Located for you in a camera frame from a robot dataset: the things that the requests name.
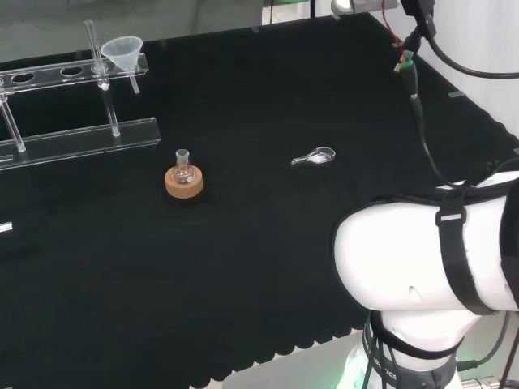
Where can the clear plastic funnel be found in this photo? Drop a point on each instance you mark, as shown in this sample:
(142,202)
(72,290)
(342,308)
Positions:
(121,52)

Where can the clear acrylic funnel stand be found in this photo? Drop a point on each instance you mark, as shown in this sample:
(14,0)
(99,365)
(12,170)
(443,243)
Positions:
(81,135)

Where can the glass round-bottom flask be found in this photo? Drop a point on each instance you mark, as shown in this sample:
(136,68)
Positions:
(183,174)

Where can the black tripod pole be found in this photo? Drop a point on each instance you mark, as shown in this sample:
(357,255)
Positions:
(313,9)

